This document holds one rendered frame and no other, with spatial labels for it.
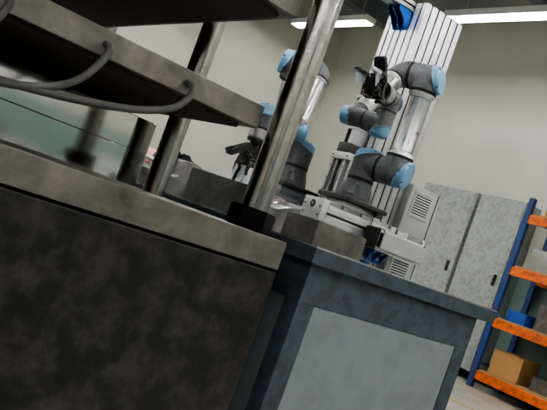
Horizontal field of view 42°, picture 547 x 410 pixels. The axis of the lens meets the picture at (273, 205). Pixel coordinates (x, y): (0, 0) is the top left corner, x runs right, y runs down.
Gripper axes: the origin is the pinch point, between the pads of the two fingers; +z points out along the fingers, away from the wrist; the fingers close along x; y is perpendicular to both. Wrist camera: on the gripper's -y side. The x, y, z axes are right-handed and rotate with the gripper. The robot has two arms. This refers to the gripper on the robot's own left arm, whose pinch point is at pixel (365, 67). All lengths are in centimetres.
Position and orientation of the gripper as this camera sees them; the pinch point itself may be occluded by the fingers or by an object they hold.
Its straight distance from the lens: 260.1
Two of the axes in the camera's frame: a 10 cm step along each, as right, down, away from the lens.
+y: -2.2, 9.7, -1.0
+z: -4.7, -2.0, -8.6
